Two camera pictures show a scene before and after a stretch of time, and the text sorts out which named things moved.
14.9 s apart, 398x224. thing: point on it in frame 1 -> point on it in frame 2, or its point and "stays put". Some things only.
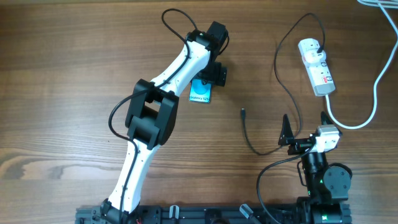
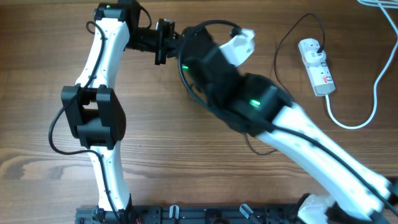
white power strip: (320, 76) stays put
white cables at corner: (380, 4) stays put
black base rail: (191, 214) stays put
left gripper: (217, 76) -> (168, 38)
